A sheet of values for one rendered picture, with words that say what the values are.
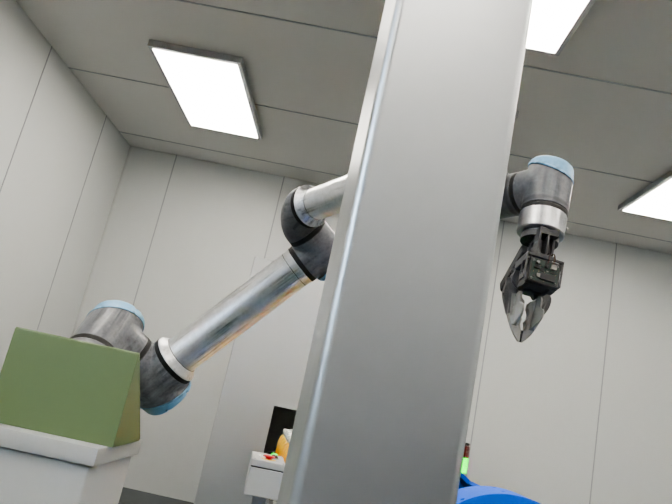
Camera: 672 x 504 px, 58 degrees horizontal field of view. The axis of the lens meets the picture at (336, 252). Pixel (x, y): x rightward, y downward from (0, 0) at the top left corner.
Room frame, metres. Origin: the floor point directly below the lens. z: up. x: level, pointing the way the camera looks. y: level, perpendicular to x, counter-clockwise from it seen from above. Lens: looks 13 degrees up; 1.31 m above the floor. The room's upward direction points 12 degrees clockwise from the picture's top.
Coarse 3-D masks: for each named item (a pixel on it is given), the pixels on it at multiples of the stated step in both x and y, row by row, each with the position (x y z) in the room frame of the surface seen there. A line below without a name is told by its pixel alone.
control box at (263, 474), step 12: (252, 456) 1.89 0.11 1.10; (264, 456) 1.96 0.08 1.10; (252, 468) 1.85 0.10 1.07; (264, 468) 1.85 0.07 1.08; (276, 468) 1.86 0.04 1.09; (252, 480) 1.85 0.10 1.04; (264, 480) 1.85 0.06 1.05; (276, 480) 1.86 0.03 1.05; (252, 492) 1.85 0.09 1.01; (264, 492) 1.85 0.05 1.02; (276, 492) 1.86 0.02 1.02
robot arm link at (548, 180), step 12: (540, 156) 1.13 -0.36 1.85; (552, 156) 1.11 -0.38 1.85; (528, 168) 1.15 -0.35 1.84; (540, 168) 1.12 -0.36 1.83; (552, 168) 1.11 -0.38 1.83; (564, 168) 1.11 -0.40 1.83; (516, 180) 1.16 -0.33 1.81; (528, 180) 1.13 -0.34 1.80; (540, 180) 1.11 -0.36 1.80; (552, 180) 1.10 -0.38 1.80; (564, 180) 1.10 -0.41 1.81; (516, 192) 1.16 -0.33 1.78; (528, 192) 1.12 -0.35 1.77; (540, 192) 1.10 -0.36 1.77; (552, 192) 1.10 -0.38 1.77; (564, 192) 1.10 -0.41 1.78; (528, 204) 1.12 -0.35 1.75; (540, 204) 1.10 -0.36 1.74; (552, 204) 1.09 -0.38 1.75; (564, 204) 1.10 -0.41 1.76
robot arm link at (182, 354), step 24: (312, 240) 1.60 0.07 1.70; (288, 264) 1.64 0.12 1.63; (312, 264) 1.63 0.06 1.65; (240, 288) 1.69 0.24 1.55; (264, 288) 1.66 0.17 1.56; (288, 288) 1.66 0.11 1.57; (216, 312) 1.70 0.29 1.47; (240, 312) 1.68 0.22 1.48; (264, 312) 1.70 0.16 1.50; (192, 336) 1.71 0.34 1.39; (216, 336) 1.71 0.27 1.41; (144, 360) 1.71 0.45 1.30; (168, 360) 1.71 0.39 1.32; (192, 360) 1.73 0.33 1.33; (144, 384) 1.73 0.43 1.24; (168, 384) 1.74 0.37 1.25; (144, 408) 1.78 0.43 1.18; (168, 408) 1.78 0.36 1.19
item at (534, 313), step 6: (540, 300) 1.10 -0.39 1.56; (528, 306) 1.12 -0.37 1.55; (534, 306) 1.12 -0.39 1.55; (540, 306) 1.10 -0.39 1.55; (528, 312) 1.12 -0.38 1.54; (534, 312) 1.11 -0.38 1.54; (540, 312) 1.08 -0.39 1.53; (528, 318) 1.12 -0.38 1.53; (534, 318) 1.10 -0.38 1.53; (540, 318) 1.08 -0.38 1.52; (528, 324) 1.11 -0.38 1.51; (534, 324) 1.10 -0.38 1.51; (522, 330) 1.12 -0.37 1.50; (528, 330) 1.11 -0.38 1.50; (534, 330) 1.11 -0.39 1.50; (522, 336) 1.11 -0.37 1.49; (528, 336) 1.11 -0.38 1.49
